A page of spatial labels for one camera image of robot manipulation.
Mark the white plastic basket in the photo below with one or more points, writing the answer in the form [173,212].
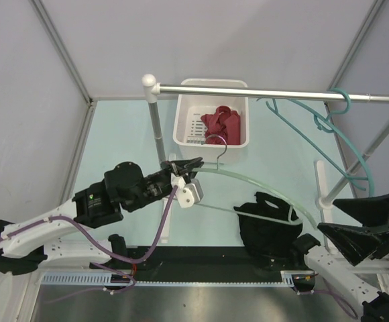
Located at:
[189,131]

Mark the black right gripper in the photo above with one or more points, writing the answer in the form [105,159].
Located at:
[353,240]

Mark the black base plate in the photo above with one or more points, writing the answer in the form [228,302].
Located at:
[184,264]

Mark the black tank top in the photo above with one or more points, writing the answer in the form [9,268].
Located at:
[268,227]

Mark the silver and white clothes rack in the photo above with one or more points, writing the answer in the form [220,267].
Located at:
[152,89]

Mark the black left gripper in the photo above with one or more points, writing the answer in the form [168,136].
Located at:
[180,164]

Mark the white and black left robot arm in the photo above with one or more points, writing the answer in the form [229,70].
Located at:
[61,236]

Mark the red tank top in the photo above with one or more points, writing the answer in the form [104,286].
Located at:
[223,127]

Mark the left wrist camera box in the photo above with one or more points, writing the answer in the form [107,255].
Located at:
[187,194]

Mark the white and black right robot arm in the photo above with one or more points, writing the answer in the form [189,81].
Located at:
[373,302]

